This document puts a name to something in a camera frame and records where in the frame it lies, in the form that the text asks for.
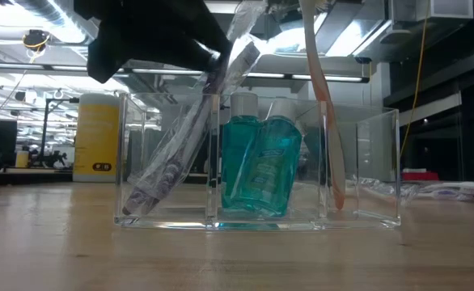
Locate red box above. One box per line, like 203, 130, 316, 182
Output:
401, 171, 440, 182

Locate yellow wipes canister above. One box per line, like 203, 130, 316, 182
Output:
72, 92, 121, 183

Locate purple white toothbrush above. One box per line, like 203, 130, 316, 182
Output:
121, 52, 230, 217

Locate background black robot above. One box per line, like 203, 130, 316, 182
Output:
38, 150, 69, 169

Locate clear acrylic organizer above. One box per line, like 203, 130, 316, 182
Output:
113, 91, 403, 232

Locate orange white toothbrush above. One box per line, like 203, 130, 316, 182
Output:
299, 0, 347, 211

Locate toothbrushes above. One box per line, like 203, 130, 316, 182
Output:
417, 180, 474, 202

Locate teal mouthwash bottle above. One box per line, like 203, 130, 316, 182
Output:
226, 96, 305, 219
220, 91, 262, 211

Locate black stand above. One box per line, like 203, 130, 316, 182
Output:
38, 96, 80, 167

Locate white vent box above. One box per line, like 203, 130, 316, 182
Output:
417, 0, 474, 20

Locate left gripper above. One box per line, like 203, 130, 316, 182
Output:
74, 0, 232, 84

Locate ribbed metal duct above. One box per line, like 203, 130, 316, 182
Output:
14, 0, 91, 48

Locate long ceiling light bar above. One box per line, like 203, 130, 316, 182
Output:
131, 67, 370, 84
0, 62, 131, 78

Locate yellow hanging cable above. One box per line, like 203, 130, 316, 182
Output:
398, 0, 430, 162

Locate small yellow container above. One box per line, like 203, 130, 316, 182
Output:
15, 150, 30, 169

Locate background workbench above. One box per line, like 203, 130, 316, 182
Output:
0, 167, 74, 183

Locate yellow black cable reel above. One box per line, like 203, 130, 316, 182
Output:
21, 28, 52, 53

